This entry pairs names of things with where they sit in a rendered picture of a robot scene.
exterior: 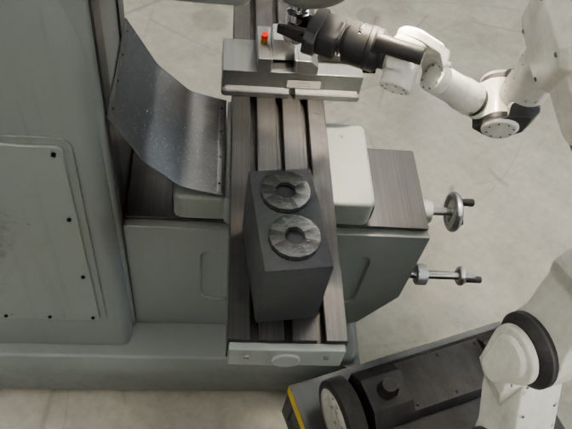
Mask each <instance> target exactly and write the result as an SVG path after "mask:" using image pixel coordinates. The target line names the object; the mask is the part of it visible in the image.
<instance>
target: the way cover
mask: <svg viewBox="0 0 572 429"><path fill-rule="evenodd" d="M126 30H127V31H126ZM125 31H126V32H125ZM134 34H135V35H134ZM135 36H136V37H135ZM136 41H137V42H136ZM136 55H137V56H136ZM123 56H124V57H123ZM141 57H142V58H141ZM124 58H125V59H124ZM140 59H141V60H140ZM139 62H140V63H139ZM119 63H120V65H119ZM141 63H142V64H141ZM145 64H146V65H145ZM117 69H118V70H117ZM145 69H146V70H145ZM147 69H148V70H149V71H148V70H147ZM160 72H161V73H160ZM135 73H136V74H135ZM137 74H138V75H137ZM161 74H162V76H161ZM149 75H151V76H149ZM156 75H157V76H156ZM166 76H167V77H166ZM135 77H136V78H135ZM153 78H154V79H153ZM114 79H115V81H114ZM167 80H168V81H167ZM144 81H145V82H144ZM177 84H178V85H177ZM165 89H166V90H165ZM163 91H164V92H163ZM111 92H112V93H111V98H110V103H109V107H108V111H109V112H108V113H107V114H106V117H107V119H108V120H109V121H110V122H111V123H112V125H113V126H114V127H115V128H116V130H117V131H118V132H119V133H120V135H121V136H122V137H123V138H124V139H125V140H126V141H127V142H128V143H129V145H130V146H131V147H132V148H133V149H134V151H135V152H136V153H137V154H138V156H139V157H140V158H141V159H142V160H143V161H144V162H145V163H146V164H147V165H149V166H150V167H152V168H153V169H155V170H156V171H157V172H159V173H160V174H162V175H164V176H166V177H167V178H169V179H170V180H172V181H173V182H174V183H176V184H177V185H179V186H181V187H184V188H186V189H190V190H194V191H198V192H206V193H209V194H214V195H218V196H222V197H224V175H225V146H226V121H225V120H226V100H222V99H219V98H215V97H212V96H208V95H206V94H199V93H196V92H193V91H191V90H190V89H188V88H187V87H185V86H184V85H183V84H182V83H180V82H179V81H178V80H177V79H175V78H174V77H173V76H171V75H170V74H169V73H168V72H166V71H165V70H164V69H163V68H162V67H161V66H160V65H159V64H158V63H157V62H156V61H155V60H154V58H153V57H152V55H151V54H150V52H149V51H148V49H147V48H146V46H145V44H144V43H143V42H142V41H141V39H140V37H139V36H138V34H137V33H136V31H135V30H134V28H133V27H132V26H131V25H130V23H129V21H128V20H127V18H126V17H125V22H124V27H123V35H122V37H121V42H120V46H119V51H118V56H117V64H116V69H115V73H114V78H113V83H112V91H111ZM160 92H161V93H160ZM112 96H113V97H112ZM164 96H165V97H164ZM129 97H130V98H129ZM139 97H140V98H139ZM158 98H159V99H158ZM165 98H166V100H165ZM217 100H218V101H217ZM137 101H138V102H137ZM220 101H221V102H220ZM175 102H177V103H175ZM214 102H215V103H214ZM198 103H199V104H198ZM205 103H206V105H205ZM210 103H211V104H210ZM114 104H115V105H114ZM124 104H125V105H124ZM166 106H167V107H166ZM185 106H186V107H185ZM194 106H195V107H194ZM217 106H218V107H217ZM136 107H137V109H136ZM193 107H194V108H193ZM118 108H119V109H118ZM198 108H199V109H198ZM211 108H212V110H211ZM154 109H155V110H156V111H155V110H154ZM205 109H206V111H205ZM168 110H169V111H168ZM177 111H178V112H177ZM205 112H206V113H205ZM119 113H120V115H119ZM151 113H152V114H151ZM217 113H219V114H217ZM222 113H223V115H222ZM139 114H140V115H139ZM192 114H193V115H192ZM199 114H200V115H199ZM216 115H217V116H216ZM183 116H184V117H183ZM214 117H215V118H214ZM165 118H166V119H167V120H166V119H165ZM178 118H179V119H178ZM218 118H219V120H218ZM126 119H127V120H126ZM132 119H133V120H132ZM194 119H195V120H196V121H195V120H194ZM207 119H208V120H207ZM142 120H143V121H142ZM144 121H145V122H144ZM168 121H169V122H168ZM211 121H212V122H211ZM135 123H136V124H135ZM149 125H150V126H149ZM205 125H206V126H205ZM148 126H149V127H148ZM170 126H171V127H170ZM224 126H225V127H224ZM138 127H139V128H138ZM184 127H186V128H185V129H184ZM142 129H143V130H142ZM211 130H212V131H211ZM128 131H129V132H128ZM144 131H145V132H144ZM165 132H166V134H165ZM221 132H222V133H221ZM136 133H137V134H136ZM151 133H152V134H151ZM223 133H224V134H223ZM142 135H143V139H142ZM159 135H160V136H159ZM132 136H133V139H132ZM152 136H153V137H152ZM204 137H205V138H204ZM148 139H149V140H148ZM185 140H186V141H185ZM217 140H218V141H219V142H217ZM204 141H205V142H204ZM206 141H207V142H206ZM177 142H178V143H177ZM186 142H187V143H186ZM215 142H216V143H215ZM181 143H182V144H181ZM166 145H167V146H166ZM206 145H208V146H206ZM165 146H166V147H165ZM173 146H174V147H173ZM178 147H179V149H178ZM144 148H145V149H144ZM173 148H174V150H173ZM184 148H185V149H184ZM146 150H147V151H146ZM180 152H181V153H180ZM205 152H206V153H205ZM147 153H148V154H147ZM150 154H151V155H150ZM217 154H219V155H217ZM160 155H161V156H160ZM197 155H198V156H197ZM207 156H208V157H207ZM178 158H179V159H178ZM216 158H217V159H216ZM187 159H189V160H187ZM184 160H185V161H184ZM217 160H218V161H217ZM178 161H179V162H178ZM181 161H182V162H181ZM203 161H204V162H203ZM159 166H160V167H159ZM174 166H175V167H176V168H175V167H174ZM221 166H222V167H221ZM210 167H212V168H210ZM165 168H167V169H165ZM195 169H196V172H195ZM200 169H201V170H200ZM213 169H214V170H213ZM171 171H172V172H171ZM200 171H201V172H202V173H201V172H200ZM217 173H218V174H217ZM182 177H183V178H182ZM206 178H208V179H206ZM196 181H197V182H196ZM200 181H201V182H200ZM213 182H214V183H213ZM193 184H194V185H193ZM215 189H216V190H215Z"/></svg>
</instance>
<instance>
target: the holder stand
mask: <svg viewBox="0 0 572 429"><path fill-rule="evenodd" d="M242 230H243V241H244V247H245V254H246V260H247V266H248V272H249V283H250V289H251V295H252V301H253V308H254V314H255V321H256V322H257V323H262V322H271V321H281V320H291V319H301V318H310V317H316V316H317V314H318V311H319V308H320V306H321V303H322V300H323V296H324V293H325V290H326V288H327V285H328V282H329V278H330V275H331V273H332V271H333V268H334V264H333V261H332V256H331V253H330V249H329V242H328V239H327V235H326V231H325V228H324V223H323V217H322V214H321V209H320V206H319V202H318V199H317V192H316V188H315V185H314V181H313V177H312V171H311V170H310V169H285V170H264V171H249V175H248V183H247V191H246V198H245V206H244V214H243V228H242Z"/></svg>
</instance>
